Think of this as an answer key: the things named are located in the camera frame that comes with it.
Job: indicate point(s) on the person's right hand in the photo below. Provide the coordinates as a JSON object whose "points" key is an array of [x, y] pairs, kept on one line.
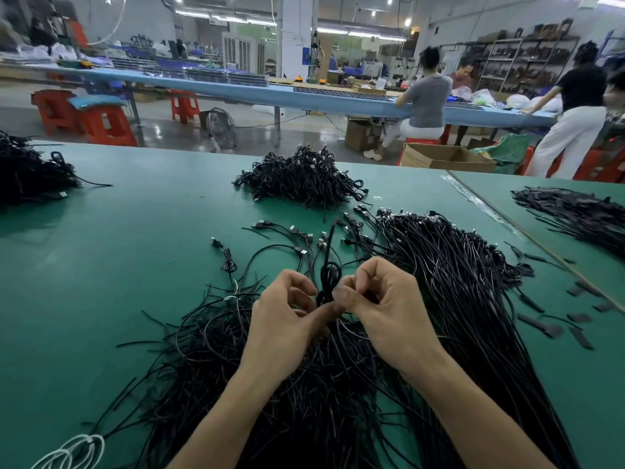
{"points": [[396, 317]]}

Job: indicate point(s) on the person's left hand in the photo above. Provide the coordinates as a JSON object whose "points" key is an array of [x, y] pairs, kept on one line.
{"points": [[283, 327]]}

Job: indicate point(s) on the person's left forearm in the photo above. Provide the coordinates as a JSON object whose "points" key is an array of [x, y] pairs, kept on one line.
{"points": [[230, 430]]}

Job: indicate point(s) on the person's right forearm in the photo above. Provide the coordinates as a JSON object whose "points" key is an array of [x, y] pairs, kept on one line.
{"points": [[478, 425]]}

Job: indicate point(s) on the open cardboard box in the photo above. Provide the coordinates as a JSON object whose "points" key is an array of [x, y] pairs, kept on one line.
{"points": [[444, 158]]}

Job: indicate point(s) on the small cardboard box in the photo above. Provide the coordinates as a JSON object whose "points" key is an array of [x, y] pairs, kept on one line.
{"points": [[362, 135]]}

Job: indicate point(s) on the scattered dark tie pieces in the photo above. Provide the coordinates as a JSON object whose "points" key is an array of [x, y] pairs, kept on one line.
{"points": [[581, 339]]}

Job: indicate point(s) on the green bag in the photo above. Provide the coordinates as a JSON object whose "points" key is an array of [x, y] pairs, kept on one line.
{"points": [[508, 153]]}

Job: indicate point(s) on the grey floor fan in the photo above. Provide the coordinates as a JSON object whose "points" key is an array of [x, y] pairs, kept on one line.
{"points": [[220, 129]]}

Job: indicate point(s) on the long blue workbench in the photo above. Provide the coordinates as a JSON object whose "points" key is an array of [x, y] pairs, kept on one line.
{"points": [[293, 97]]}

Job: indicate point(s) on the red plastic stool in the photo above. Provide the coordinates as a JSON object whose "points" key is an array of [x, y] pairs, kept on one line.
{"points": [[52, 109], [185, 105], [598, 166]]}

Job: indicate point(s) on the pile of white bags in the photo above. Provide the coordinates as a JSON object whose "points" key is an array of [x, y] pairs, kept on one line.
{"points": [[518, 100]]}

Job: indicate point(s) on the red stool with blue seat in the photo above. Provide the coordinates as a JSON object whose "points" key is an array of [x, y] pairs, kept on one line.
{"points": [[105, 125]]}

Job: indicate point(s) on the metal storage shelf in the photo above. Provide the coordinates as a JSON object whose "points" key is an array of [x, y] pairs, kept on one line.
{"points": [[522, 61]]}

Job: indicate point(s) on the white pillar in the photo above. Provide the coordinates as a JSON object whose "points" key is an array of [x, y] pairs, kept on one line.
{"points": [[298, 39]]}

